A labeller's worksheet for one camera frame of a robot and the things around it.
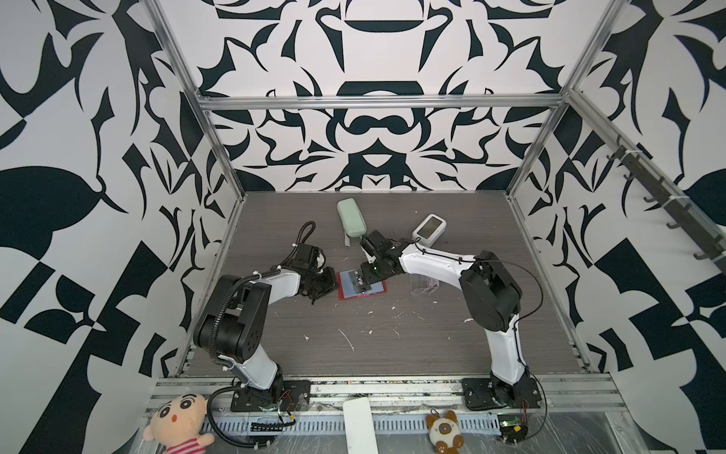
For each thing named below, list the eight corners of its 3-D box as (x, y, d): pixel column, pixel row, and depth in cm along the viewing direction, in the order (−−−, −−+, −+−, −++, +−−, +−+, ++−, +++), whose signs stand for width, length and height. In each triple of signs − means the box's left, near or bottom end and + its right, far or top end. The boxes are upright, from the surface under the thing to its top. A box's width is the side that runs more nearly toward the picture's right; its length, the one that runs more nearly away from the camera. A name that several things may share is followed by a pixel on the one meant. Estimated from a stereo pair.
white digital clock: (409, 239, 108) (411, 232, 104) (427, 219, 114) (429, 211, 111) (428, 251, 104) (430, 244, 101) (446, 229, 111) (448, 221, 107)
